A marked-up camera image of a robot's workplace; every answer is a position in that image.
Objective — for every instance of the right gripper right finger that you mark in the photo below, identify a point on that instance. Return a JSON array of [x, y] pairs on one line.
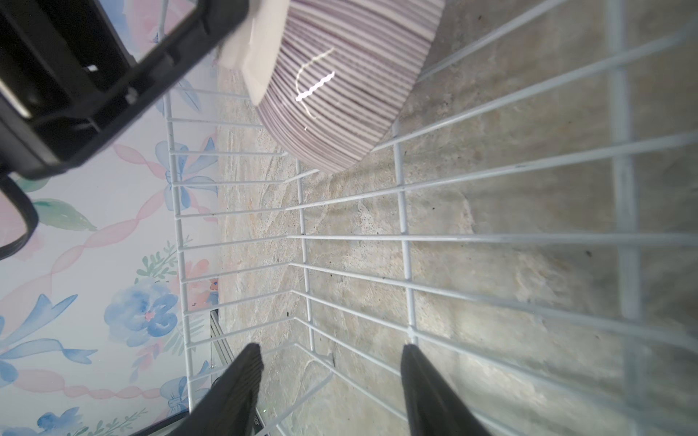
[[432, 406]]

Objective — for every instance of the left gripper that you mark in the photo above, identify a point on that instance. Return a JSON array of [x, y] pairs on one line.
[[69, 85]]

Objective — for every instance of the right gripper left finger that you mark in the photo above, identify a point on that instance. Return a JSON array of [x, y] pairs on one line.
[[230, 406]]

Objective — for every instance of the white ceramic bowl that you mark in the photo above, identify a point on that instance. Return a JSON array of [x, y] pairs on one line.
[[329, 78]]

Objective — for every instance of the white wire dish rack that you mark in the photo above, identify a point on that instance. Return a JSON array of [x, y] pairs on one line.
[[529, 221]]

